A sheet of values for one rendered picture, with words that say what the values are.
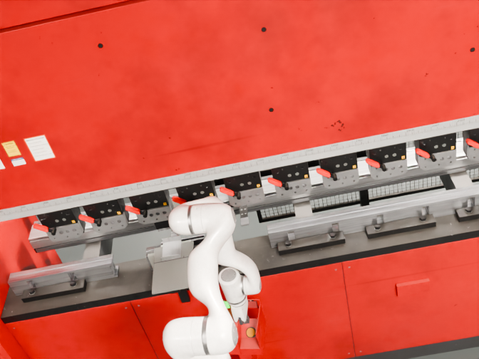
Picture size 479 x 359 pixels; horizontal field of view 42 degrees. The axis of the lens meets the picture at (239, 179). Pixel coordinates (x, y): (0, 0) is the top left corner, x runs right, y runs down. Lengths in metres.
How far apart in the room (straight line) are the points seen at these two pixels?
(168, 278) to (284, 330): 0.72
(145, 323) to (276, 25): 1.55
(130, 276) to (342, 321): 1.04
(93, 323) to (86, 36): 1.41
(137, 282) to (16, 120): 0.95
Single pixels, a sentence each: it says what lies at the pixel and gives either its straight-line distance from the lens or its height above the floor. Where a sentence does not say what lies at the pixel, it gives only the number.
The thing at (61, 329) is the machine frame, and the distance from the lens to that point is 3.14.
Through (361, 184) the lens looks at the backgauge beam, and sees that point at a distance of 3.04.
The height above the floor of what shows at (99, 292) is 0.87.
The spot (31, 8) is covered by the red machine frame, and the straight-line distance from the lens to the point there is 2.22.
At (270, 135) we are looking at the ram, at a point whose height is 1.50.
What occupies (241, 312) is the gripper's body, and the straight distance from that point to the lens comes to 2.56.
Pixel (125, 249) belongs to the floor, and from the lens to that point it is 4.44.
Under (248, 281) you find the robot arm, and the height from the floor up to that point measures 1.13.
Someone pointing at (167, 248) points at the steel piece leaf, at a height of 1.00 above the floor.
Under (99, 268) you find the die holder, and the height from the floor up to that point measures 0.95.
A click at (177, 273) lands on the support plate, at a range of 2.73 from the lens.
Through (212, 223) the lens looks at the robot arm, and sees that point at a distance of 2.07.
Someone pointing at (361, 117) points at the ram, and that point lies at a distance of 2.47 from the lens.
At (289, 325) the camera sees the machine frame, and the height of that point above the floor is 0.45.
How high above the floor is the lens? 2.94
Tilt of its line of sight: 39 degrees down
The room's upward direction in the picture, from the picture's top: 15 degrees counter-clockwise
